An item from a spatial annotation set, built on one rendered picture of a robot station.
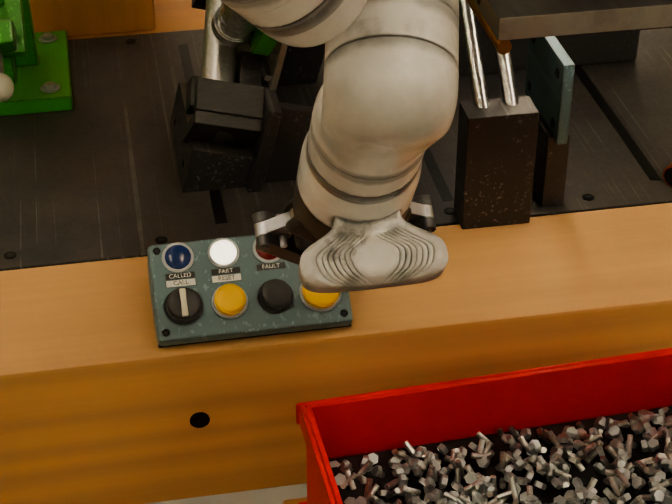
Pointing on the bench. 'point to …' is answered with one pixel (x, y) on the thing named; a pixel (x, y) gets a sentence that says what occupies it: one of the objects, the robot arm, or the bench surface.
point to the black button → (275, 294)
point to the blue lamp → (177, 257)
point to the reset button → (230, 299)
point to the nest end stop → (242, 134)
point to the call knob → (183, 304)
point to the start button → (320, 298)
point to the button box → (258, 315)
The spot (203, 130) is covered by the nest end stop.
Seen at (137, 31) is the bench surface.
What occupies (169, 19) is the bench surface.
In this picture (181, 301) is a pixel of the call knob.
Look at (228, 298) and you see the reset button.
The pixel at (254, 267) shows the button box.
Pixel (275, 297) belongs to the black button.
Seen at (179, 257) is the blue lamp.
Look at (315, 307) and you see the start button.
